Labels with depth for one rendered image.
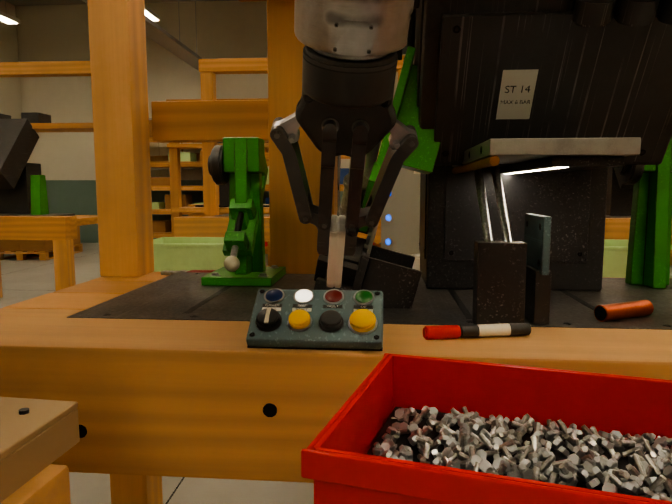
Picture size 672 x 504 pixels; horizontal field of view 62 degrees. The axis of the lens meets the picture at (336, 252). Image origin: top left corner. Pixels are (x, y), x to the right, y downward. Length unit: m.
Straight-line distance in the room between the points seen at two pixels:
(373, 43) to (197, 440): 0.46
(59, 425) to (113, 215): 0.83
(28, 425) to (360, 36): 0.40
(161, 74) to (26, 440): 11.42
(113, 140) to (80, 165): 11.03
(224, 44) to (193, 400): 11.04
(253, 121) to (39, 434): 0.94
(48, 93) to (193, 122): 11.45
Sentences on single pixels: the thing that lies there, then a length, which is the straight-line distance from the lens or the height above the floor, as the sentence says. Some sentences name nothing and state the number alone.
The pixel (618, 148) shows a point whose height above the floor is 1.12.
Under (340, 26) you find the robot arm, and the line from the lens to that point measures 0.42.
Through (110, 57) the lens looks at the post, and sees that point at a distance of 1.35.
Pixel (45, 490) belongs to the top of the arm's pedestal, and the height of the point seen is 0.85.
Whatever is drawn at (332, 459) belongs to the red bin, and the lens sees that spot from 0.35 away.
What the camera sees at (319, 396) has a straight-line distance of 0.63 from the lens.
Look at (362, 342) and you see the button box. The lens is 0.61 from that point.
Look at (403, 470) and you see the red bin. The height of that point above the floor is 0.92.
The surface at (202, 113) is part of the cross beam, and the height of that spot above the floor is 1.25.
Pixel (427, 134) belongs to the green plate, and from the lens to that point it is 0.83.
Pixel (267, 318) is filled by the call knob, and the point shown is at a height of 0.93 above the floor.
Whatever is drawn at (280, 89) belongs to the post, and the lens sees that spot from 1.23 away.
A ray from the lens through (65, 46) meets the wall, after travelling 12.74.
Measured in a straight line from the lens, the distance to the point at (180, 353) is 0.65.
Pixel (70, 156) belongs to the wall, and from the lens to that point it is 12.46.
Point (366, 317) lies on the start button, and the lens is 0.62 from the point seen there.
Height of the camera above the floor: 1.07
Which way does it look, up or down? 6 degrees down
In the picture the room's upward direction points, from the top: straight up
